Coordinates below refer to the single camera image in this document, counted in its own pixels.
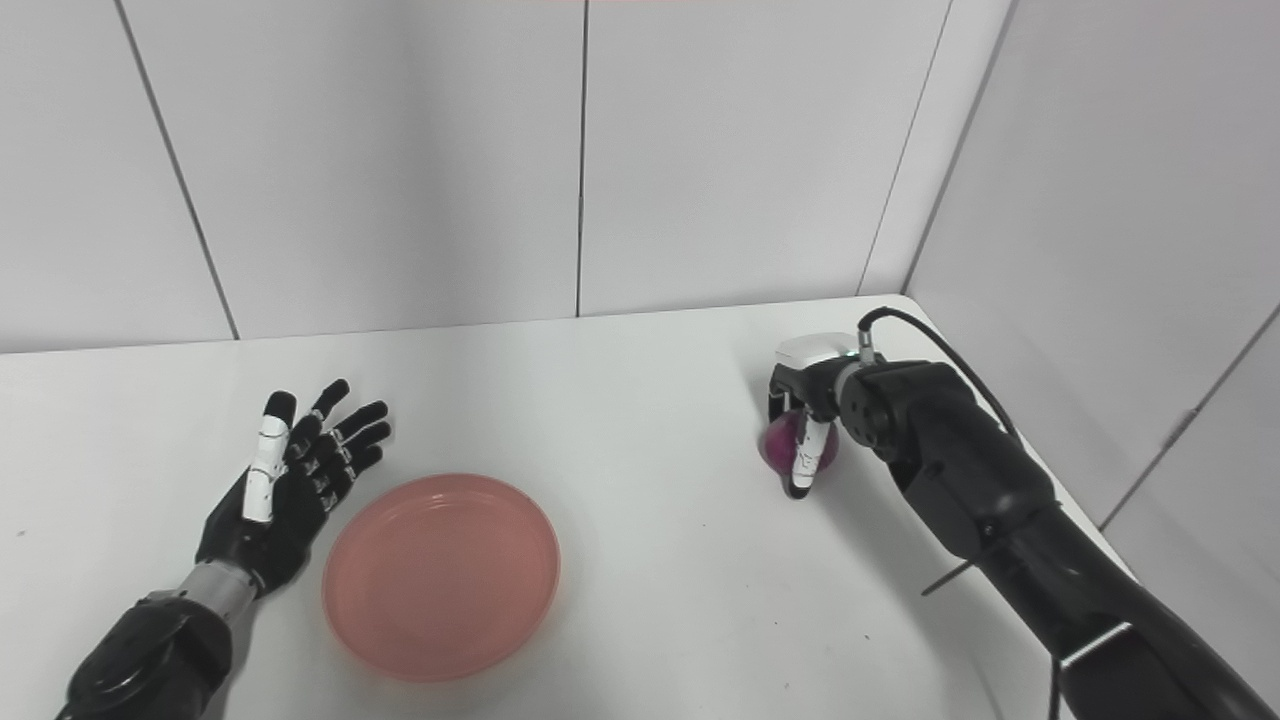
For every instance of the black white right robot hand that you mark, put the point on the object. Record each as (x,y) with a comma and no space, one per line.
(808,400)

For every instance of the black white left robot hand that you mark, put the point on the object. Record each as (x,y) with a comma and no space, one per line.
(280,500)

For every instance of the purple red onion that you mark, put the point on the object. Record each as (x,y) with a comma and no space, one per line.
(782,447)

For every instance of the pink round plate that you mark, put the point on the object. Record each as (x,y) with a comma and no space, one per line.
(441,577)

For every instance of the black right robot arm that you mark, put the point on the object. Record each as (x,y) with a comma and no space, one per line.
(1010,530)

